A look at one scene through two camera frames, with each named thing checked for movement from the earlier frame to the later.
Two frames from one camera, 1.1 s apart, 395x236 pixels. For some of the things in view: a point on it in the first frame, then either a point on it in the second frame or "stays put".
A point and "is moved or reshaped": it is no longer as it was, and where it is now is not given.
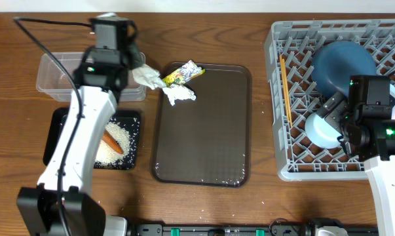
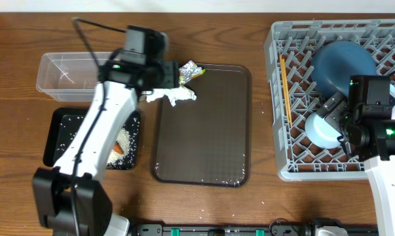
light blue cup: x=393 y=92 stays put
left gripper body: x=130 y=46 to x=162 y=74
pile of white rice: x=107 y=154 stays put
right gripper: x=334 y=117 stays put
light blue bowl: x=321 y=132 stays put
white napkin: x=175 y=92 is moved or reshaped
